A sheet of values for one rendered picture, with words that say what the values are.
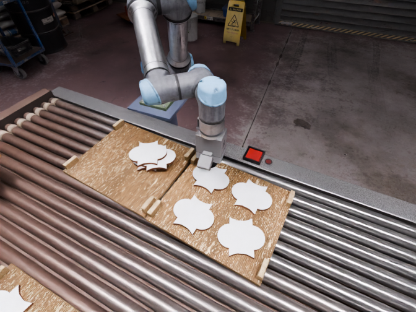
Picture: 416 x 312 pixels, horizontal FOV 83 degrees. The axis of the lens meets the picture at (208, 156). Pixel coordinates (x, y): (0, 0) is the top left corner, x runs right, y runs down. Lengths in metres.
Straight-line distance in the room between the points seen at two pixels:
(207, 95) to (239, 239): 0.45
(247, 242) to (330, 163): 1.80
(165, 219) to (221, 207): 0.19
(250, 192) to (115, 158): 0.56
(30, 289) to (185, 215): 0.47
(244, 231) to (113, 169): 0.56
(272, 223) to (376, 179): 1.80
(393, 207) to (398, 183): 1.55
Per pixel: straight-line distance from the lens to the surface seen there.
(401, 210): 1.09
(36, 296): 0.87
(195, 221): 0.80
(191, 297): 0.76
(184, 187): 0.88
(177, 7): 0.98
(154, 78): 0.71
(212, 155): 0.75
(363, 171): 2.54
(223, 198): 0.86
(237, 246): 0.77
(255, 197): 0.86
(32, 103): 1.55
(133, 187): 0.92
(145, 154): 0.95
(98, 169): 1.03
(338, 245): 0.91
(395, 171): 2.72
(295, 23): 5.37
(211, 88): 0.60
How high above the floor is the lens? 1.66
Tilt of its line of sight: 48 degrees down
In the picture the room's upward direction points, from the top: straight up
